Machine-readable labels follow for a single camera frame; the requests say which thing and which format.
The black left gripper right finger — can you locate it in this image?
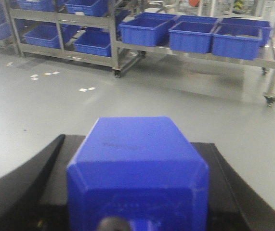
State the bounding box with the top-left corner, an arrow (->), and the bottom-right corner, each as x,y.
192,142 -> 275,231

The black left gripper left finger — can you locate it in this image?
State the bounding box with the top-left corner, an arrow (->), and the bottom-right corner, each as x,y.
0,134 -> 85,231

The blue bin lower shelf left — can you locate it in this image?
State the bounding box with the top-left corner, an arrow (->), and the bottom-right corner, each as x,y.
23,23 -> 80,49

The blue bin shelf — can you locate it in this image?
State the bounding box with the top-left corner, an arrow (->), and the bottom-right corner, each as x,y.
65,0 -> 108,17
73,30 -> 111,57
23,23 -> 80,49

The blue bin lower shelf right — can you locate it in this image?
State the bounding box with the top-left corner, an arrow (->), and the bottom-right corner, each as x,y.
73,30 -> 111,57

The steel shelf rack left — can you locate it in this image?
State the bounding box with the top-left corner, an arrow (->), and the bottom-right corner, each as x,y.
0,0 -> 147,78

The blue bin upper shelf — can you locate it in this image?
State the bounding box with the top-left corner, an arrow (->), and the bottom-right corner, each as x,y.
65,0 -> 108,17

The blue bin on cart right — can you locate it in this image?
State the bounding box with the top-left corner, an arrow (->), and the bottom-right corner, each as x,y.
211,18 -> 272,60

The blue bin on cart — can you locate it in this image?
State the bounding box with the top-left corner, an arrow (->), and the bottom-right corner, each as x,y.
169,15 -> 218,54
211,18 -> 272,60
119,12 -> 177,47

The steel roller cart right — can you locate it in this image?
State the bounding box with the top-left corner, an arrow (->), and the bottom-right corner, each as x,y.
113,25 -> 275,107

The blue bin on cart middle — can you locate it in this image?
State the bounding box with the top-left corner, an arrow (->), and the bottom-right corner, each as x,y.
169,15 -> 218,54

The blue bin on cart left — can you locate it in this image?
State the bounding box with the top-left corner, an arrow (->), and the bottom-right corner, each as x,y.
119,12 -> 177,47

